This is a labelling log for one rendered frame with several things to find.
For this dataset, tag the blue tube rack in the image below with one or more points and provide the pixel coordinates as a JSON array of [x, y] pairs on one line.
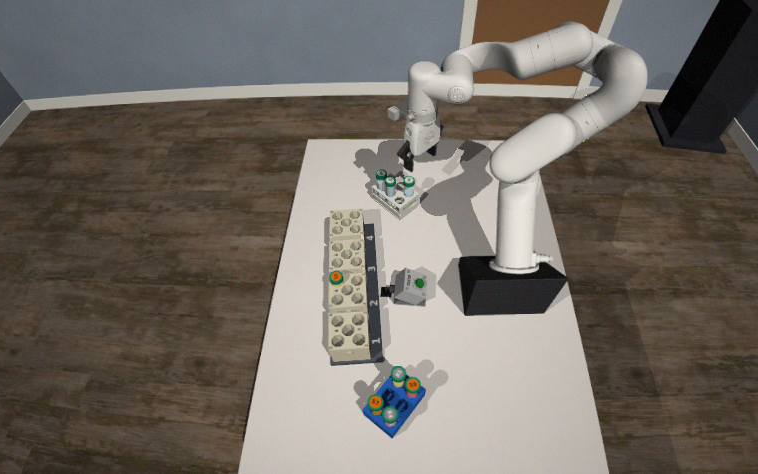
[[390, 397]]

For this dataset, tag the green-capped tube with grey dot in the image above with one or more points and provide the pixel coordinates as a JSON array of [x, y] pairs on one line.
[[398, 375]]

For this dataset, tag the green tube cap with orange s7 dot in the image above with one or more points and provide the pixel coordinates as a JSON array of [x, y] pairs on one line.
[[375, 404]]

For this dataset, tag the conical tube with pink liquid and green cap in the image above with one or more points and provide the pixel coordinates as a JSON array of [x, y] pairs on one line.
[[412, 386]]

